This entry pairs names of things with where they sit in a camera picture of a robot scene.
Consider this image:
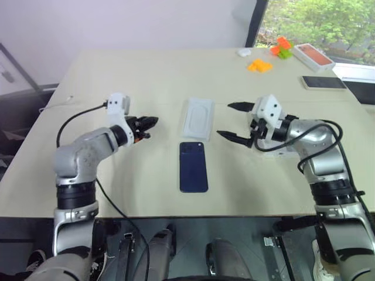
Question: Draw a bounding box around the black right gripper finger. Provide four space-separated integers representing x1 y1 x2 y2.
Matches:
227 101 256 114
216 130 254 148

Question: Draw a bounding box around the black window frame post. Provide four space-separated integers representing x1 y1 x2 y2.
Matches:
244 0 269 47

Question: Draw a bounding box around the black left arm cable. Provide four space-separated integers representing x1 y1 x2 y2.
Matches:
56 101 152 281

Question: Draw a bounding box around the smartphone in cream case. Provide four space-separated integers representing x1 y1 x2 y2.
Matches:
301 75 349 91

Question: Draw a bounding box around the dark blue smartphone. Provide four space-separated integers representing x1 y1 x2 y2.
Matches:
179 141 209 193

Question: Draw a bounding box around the yellow-orange toy block cluster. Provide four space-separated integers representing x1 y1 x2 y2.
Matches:
247 58 274 73

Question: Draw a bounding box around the black slanted metal bar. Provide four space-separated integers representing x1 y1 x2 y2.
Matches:
0 43 47 97

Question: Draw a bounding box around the black sneaker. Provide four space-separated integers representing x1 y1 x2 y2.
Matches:
25 249 46 275

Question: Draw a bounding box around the white shoe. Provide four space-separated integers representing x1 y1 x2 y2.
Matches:
311 238 338 279

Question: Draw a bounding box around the orange toy block figure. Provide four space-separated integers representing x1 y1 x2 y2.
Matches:
270 36 294 56

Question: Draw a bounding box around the white phone box tray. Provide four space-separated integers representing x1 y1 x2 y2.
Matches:
183 97 216 143

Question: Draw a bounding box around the white window sill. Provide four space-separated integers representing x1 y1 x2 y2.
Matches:
333 63 375 81

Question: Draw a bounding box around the black flat panel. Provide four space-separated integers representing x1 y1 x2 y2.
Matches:
342 80 375 106

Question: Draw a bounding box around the black table frame bar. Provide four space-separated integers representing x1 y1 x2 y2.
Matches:
274 216 319 234

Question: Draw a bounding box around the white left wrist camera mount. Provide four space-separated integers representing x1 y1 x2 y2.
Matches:
105 92 133 146

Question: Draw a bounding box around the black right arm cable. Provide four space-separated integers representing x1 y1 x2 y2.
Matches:
253 118 371 217

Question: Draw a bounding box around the black strap with buckle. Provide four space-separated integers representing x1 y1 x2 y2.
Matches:
117 231 137 281

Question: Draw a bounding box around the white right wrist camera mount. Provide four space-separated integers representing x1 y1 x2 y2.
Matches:
252 94 287 147

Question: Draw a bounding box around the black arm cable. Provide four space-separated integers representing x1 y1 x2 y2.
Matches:
253 118 371 217
56 101 152 281

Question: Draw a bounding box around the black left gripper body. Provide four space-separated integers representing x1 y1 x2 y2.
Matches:
125 115 144 142

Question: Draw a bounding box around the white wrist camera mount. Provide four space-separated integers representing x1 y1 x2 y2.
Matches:
252 94 287 147
105 92 133 146

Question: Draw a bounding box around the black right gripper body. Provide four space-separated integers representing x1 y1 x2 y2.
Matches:
247 113 269 148

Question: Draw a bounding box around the phone box with orange print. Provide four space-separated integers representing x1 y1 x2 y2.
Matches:
292 43 336 73

